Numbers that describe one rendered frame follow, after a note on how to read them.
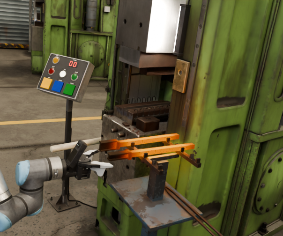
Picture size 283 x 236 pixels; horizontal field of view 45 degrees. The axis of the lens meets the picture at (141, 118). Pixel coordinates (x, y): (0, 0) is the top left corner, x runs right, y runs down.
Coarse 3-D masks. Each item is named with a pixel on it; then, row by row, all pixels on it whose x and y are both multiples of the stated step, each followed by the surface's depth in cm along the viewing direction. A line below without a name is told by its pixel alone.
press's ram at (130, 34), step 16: (128, 0) 193; (144, 0) 182; (160, 0) 180; (176, 0) 187; (128, 16) 194; (144, 16) 184; (160, 16) 184; (176, 16) 191; (128, 32) 196; (144, 32) 185; (160, 32) 188; (176, 32) 195; (144, 48) 187; (160, 48) 192
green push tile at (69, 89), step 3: (66, 84) 230; (69, 84) 229; (66, 87) 229; (69, 87) 229; (72, 87) 228; (66, 90) 229; (69, 90) 228; (72, 90) 227; (63, 93) 229; (66, 93) 228; (69, 93) 227; (72, 93) 227
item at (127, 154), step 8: (184, 144) 166; (192, 144) 168; (112, 152) 147; (120, 152) 148; (128, 152) 149; (136, 152) 151; (144, 152) 153; (152, 152) 156; (160, 152) 158; (168, 152) 161; (112, 160) 146
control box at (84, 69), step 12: (48, 60) 242; (60, 60) 238; (72, 60) 235; (84, 60) 231; (48, 72) 239; (72, 72) 232; (84, 72) 229; (72, 84) 229; (84, 84) 231; (60, 96) 236; (72, 96) 227
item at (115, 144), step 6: (138, 138) 167; (144, 138) 168; (150, 138) 169; (156, 138) 170; (162, 138) 172; (174, 138) 176; (102, 144) 155; (108, 144) 157; (114, 144) 158; (120, 144) 159; (126, 144) 161; (138, 144) 165; (102, 150) 155; (108, 150) 157
